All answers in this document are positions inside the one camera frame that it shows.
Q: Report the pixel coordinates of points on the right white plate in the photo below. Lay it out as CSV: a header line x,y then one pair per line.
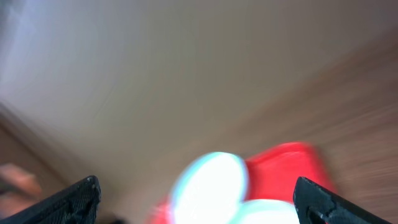
x,y
266,211

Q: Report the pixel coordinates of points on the white plate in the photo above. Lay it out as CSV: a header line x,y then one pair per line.
x,y
266,211
210,190

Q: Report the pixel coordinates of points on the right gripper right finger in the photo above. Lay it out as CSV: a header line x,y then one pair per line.
x,y
315,204

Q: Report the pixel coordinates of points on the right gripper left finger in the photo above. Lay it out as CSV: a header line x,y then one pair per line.
x,y
76,204

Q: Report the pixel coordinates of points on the top white plate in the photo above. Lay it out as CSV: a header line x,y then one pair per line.
x,y
210,190

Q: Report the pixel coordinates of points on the red plastic tray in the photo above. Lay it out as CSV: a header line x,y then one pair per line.
x,y
272,175

